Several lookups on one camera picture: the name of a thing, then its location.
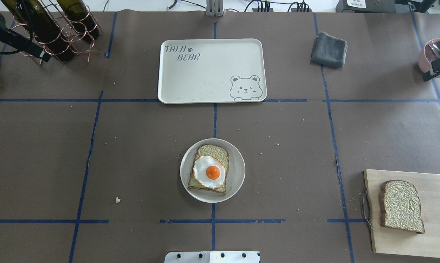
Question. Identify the pink bowl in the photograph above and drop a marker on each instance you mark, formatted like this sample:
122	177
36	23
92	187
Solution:
424	58

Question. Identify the grey round plate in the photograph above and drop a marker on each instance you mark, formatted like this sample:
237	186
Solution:
234	179

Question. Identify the copper wire bottle rack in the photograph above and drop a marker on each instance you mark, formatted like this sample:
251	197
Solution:
78	45

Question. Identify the wooden cutting board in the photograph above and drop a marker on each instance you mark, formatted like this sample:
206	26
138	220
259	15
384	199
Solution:
394	241

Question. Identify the top camera mount bracket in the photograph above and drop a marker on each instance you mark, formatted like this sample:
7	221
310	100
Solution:
214	8

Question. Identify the cream bear tray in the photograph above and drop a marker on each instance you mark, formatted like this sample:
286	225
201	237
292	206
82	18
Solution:
211	71

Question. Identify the dark green wine bottle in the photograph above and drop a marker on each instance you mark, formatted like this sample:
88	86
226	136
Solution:
44	28

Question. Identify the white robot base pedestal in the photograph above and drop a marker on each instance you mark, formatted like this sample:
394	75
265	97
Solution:
246	256

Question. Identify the fried egg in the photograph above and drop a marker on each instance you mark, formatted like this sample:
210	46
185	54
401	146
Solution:
209	172

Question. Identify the grey folded cloth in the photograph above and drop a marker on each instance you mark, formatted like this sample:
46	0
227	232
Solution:
329	50

